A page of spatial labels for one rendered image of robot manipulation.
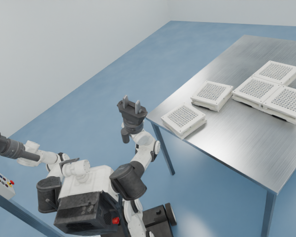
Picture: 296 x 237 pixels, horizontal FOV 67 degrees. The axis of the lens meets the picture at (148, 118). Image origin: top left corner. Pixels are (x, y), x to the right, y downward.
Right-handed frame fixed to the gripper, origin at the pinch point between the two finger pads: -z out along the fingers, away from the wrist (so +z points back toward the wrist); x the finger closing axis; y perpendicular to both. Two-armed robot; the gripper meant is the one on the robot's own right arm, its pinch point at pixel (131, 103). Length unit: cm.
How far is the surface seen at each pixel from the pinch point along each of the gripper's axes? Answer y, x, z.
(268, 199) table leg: 14, -79, 64
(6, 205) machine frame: -62, 74, 98
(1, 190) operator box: -55, 77, 86
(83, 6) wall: 251, 256, 182
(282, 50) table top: 155, -66, 72
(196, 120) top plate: 47, -23, 67
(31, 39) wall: 140, 282, 185
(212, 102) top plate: 67, -28, 68
